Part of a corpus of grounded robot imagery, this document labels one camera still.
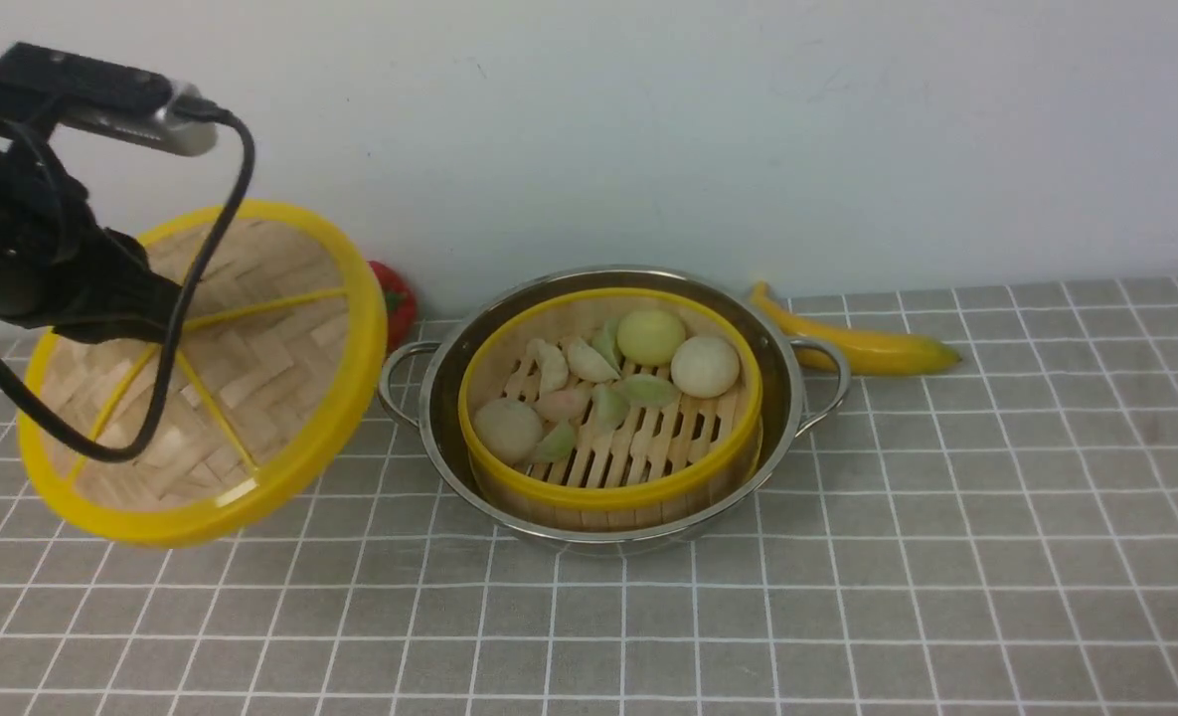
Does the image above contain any white round bun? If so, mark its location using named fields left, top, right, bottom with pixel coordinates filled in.
left=669, top=334, right=742, bottom=399
left=474, top=398, right=545, bottom=465

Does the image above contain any yellow woven bamboo steamer lid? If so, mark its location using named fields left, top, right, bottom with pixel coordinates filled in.
left=19, top=201, right=389, bottom=548

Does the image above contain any white round bun left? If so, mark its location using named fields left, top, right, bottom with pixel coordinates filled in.
left=474, top=398, right=545, bottom=465

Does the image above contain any stainless steel pot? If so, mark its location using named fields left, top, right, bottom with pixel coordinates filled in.
left=378, top=265, right=851, bottom=556

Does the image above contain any green round bun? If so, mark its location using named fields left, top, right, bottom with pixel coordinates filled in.
left=616, top=309, right=687, bottom=367

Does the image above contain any yellow banana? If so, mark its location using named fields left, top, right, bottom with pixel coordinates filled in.
left=748, top=281, right=964, bottom=377

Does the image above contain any white round bun right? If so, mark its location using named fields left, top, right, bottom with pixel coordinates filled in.
left=669, top=334, right=742, bottom=399

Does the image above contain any grey checked tablecloth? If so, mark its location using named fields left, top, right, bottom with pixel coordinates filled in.
left=0, top=277, right=1178, bottom=715

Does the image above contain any red bell pepper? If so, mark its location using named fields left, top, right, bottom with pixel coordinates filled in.
left=369, top=261, right=418, bottom=354

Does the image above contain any white dumpling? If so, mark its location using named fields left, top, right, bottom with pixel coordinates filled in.
left=563, top=338, right=621, bottom=384

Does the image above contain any black left camera cable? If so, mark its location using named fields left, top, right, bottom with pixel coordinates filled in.
left=0, top=99, right=256, bottom=465

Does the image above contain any yellow bamboo steamer basket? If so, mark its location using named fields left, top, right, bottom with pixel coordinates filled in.
left=457, top=289, right=765, bottom=533

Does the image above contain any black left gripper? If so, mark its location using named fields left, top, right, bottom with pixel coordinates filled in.
left=0, top=150, right=181, bottom=344

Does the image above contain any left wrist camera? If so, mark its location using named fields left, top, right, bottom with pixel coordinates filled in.
left=0, top=42, right=219, bottom=157

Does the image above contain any green dumpling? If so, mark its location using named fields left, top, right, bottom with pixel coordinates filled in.
left=614, top=373, right=681, bottom=411

